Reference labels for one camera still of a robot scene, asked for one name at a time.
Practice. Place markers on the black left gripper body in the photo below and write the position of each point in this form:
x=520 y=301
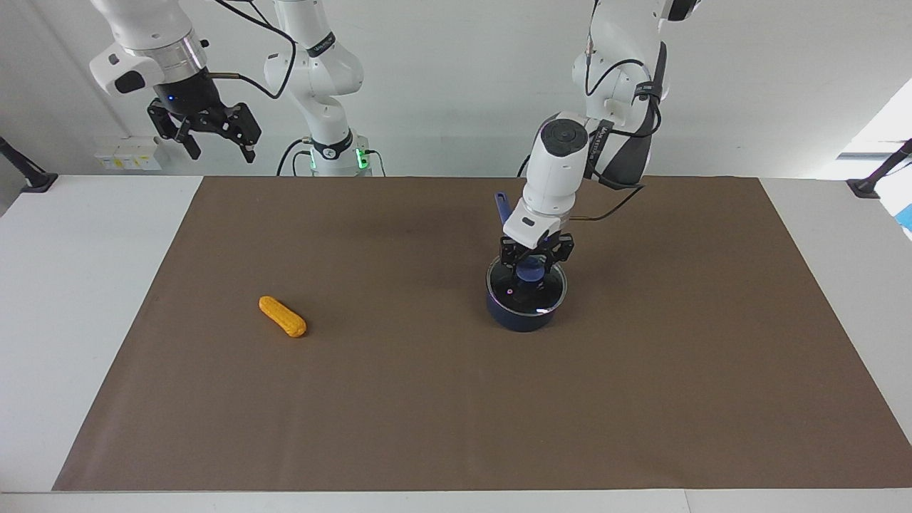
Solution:
x=538 y=248

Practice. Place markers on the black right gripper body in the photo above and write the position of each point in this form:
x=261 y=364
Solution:
x=190 y=97

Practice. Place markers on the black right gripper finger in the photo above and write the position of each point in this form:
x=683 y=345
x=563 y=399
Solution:
x=165 y=122
x=242 y=125

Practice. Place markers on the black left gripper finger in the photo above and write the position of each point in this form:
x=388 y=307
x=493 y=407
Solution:
x=563 y=251
x=509 y=255

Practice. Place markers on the glass lid with blue knob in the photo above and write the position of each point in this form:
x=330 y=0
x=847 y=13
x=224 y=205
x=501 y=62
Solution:
x=531 y=274

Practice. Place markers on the yellow corn cob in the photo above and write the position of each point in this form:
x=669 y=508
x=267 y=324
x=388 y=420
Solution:
x=282 y=316

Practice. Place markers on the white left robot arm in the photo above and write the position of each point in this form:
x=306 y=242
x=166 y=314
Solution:
x=563 y=157

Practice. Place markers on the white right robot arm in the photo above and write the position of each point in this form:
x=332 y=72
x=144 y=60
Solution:
x=320 y=71

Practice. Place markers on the black clamp stand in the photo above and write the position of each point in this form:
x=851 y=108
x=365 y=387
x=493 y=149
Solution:
x=34 y=179
x=866 y=188

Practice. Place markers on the brown table mat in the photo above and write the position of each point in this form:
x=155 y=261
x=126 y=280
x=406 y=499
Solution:
x=356 y=413

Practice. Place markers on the light blue object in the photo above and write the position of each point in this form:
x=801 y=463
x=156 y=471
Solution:
x=907 y=217

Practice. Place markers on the white wall socket box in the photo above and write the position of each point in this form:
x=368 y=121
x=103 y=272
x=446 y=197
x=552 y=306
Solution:
x=135 y=153

